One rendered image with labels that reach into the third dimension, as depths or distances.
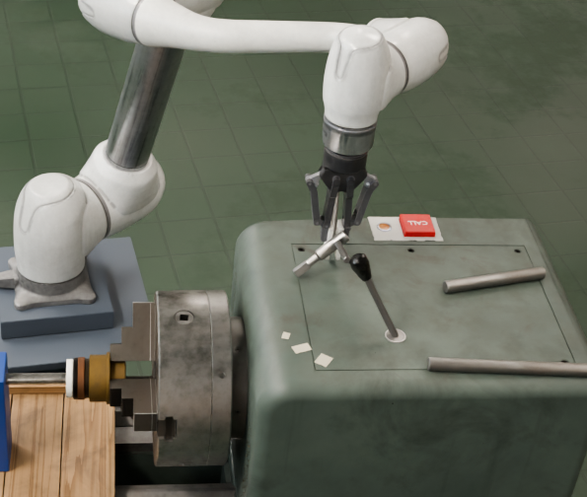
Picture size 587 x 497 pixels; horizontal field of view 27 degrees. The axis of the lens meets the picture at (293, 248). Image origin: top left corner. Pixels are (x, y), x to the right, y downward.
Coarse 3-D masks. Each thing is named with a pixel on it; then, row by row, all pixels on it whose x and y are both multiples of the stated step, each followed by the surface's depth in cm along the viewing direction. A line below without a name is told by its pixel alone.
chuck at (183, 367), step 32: (160, 320) 211; (192, 320) 212; (160, 352) 208; (192, 352) 209; (160, 384) 207; (192, 384) 208; (160, 416) 208; (192, 416) 208; (160, 448) 211; (192, 448) 212
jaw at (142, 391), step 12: (120, 384) 216; (132, 384) 217; (144, 384) 217; (120, 396) 216; (132, 396) 213; (144, 396) 213; (156, 396) 214; (132, 408) 214; (144, 408) 210; (156, 408) 211; (144, 420) 210; (156, 420) 210; (168, 420) 209; (168, 432) 210
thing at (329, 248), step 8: (336, 240) 219; (344, 240) 219; (320, 248) 220; (328, 248) 219; (336, 248) 220; (312, 256) 220; (320, 256) 219; (304, 264) 220; (312, 264) 220; (296, 272) 220; (304, 272) 220
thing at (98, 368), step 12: (84, 360) 219; (96, 360) 218; (108, 360) 218; (84, 372) 217; (96, 372) 217; (108, 372) 217; (120, 372) 219; (84, 384) 217; (96, 384) 217; (108, 384) 216; (84, 396) 218; (96, 396) 218; (108, 396) 217
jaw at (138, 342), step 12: (132, 312) 224; (144, 312) 221; (132, 324) 223; (144, 324) 220; (132, 336) 220; (144, 336) 220; (120, 348) 220; (132, 348) 220; (144, 348) 220; (120, 360) 220; (132, 360) 220; (144, 360) 220
